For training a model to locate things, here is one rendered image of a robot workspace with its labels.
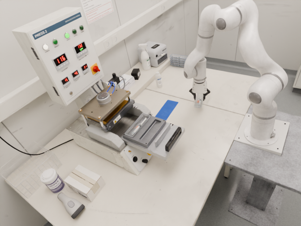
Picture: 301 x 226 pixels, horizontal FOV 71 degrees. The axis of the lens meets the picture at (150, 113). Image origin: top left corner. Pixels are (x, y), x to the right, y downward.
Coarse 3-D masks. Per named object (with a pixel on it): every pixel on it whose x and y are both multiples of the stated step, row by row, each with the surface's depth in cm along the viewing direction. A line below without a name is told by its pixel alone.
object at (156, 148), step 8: (168, 128) 116; (176, 128) 117; (184, 128) 116; (160, 136) 109; (168, 136) 114; (128, 144) 117; (136, 144) 113; (152, 144) 111; (160, 144) 110; (152, 152) 108; (160, 152) 106; (168, 152) 106
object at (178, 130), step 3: (177, 129) 111; (180, 129) 111; (174, 132) 110; (177, 132) 110; (180, 132) 114; (174, 135) 108; (177, 135) 110; (171, 138) 107; (174, 138) 108; (168, 141) 106; (171, 141) 106; (168, 144) 104; (171, 144) 106; (165, 147) 105; (168, 147) 104; (165, 150) 107; (168, 150) 105
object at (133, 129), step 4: (140, 116) 124; (144, 116) 124; (148, 116) 123; (140, 120) 122; (144, 120) 121; (136, 124) 120; (140, 124) 119; (132, 128) 118; (136, 128) 117; (128, 132) 116; (132, 132) 115
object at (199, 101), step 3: (198, 93) 162; (198, 96) 160; (201, 96) 159; (198, 99) 157; (201, 99) 157; (195, 102) 155; (198, 102) 154; (201, 102) 154; (195, 105) 152; (198, 105) 152; (201, 105) 152
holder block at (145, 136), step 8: (152, 120) 121; (160, 120) 120; (128, 128) 119; (144, 128) 118; (152, 128) 119; (160, 128) 117; (128, 136) 115; (136, 136) 114; (144, 136) 115; (152, 136) 112; (144, 144) 109
